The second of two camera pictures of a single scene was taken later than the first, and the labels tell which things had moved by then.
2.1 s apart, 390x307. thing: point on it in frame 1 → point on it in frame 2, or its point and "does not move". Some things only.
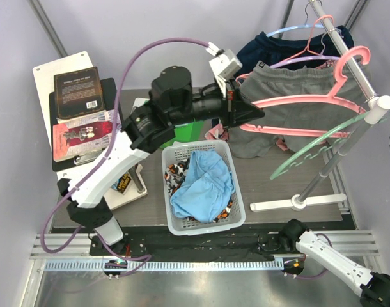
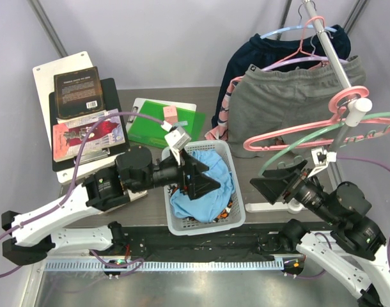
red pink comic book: [77, 136] does not move
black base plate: [252, 242] does not move
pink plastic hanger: [334, 98] → [338, 114]
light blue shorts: [208, 185] does not move
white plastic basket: [181, 226] does not move
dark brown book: [79, 93] does not move
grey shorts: [264, 82] does not move
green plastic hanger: [383, 115] → [369, 133]
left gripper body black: [229, 108] → [187, 185]
